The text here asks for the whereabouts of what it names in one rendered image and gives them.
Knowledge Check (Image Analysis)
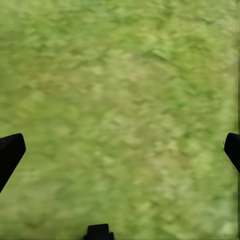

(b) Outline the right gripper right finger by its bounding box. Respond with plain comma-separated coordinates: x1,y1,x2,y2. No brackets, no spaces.
224,133,240,173

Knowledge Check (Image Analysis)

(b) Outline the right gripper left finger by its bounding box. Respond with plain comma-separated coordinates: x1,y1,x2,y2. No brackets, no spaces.
0,133,26,193

